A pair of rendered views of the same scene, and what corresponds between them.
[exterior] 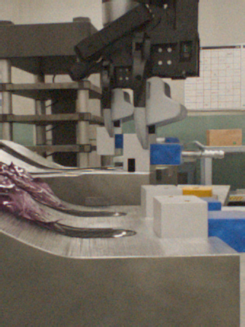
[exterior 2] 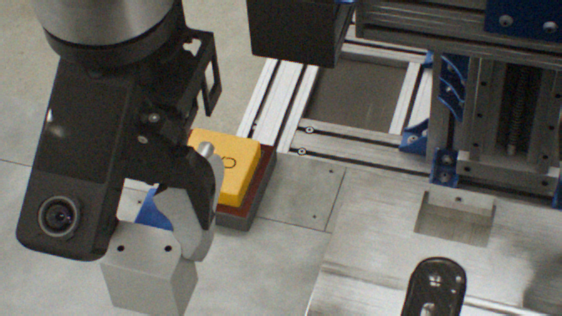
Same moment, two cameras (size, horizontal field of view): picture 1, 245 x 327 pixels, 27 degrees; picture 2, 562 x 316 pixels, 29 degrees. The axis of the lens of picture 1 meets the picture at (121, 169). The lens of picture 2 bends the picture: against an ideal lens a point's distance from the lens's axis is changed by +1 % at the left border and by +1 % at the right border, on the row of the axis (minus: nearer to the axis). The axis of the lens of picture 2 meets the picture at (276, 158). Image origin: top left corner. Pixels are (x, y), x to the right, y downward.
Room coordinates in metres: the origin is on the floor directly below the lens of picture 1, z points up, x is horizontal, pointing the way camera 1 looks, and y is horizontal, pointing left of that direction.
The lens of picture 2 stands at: (0.86, 0.42, 1.55)
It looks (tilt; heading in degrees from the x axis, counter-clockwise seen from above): 51 degrees down; 278
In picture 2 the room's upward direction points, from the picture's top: 6 degrees counter-clockwise
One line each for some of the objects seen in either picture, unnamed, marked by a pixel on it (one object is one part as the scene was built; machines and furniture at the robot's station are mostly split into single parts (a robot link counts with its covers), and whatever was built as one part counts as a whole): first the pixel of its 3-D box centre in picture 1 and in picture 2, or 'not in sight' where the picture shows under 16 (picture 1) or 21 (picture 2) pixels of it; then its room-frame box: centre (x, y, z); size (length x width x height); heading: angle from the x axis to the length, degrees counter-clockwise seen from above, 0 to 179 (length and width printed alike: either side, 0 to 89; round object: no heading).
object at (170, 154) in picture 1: (174, 154); not in sight; (0.68, -0.07, 0.91); 0.13 x 0.05 x 0.05; 76
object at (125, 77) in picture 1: (125, 59); (130, 71); (1.00, -0.01, 1.09); 0.09 x 0.08 x 0.12; 76
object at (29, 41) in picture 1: (64, 133); not in sight; (5.42, 0.61, 1.03); 1.54 x 0.94 x 2.06; 171
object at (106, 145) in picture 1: (132, 141); (176, 216); (1.00, -0.02, 0.93); 0.13 x 0.05 x 0.05; 76
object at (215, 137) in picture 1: (223, 140); not in sight; (6.59, -1.32, 0.94); 0.41 x 0.33 x 0.29; 88
